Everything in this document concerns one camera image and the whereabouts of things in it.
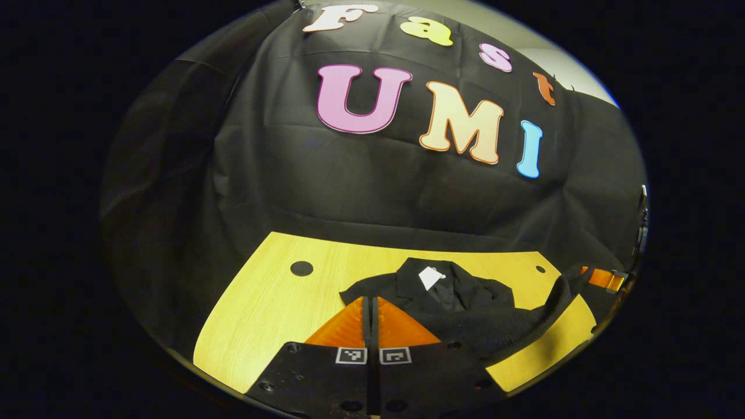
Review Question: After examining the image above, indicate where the black shirt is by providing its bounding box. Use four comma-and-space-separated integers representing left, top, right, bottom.
339, 258, 594, 373

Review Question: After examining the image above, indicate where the black backdrop cloth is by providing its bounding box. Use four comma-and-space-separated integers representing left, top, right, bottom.
99, 0, 650, 373

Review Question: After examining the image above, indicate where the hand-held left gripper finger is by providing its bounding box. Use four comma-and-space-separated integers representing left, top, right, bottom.
244, 296, 371, 419
371, 296, 508, 419

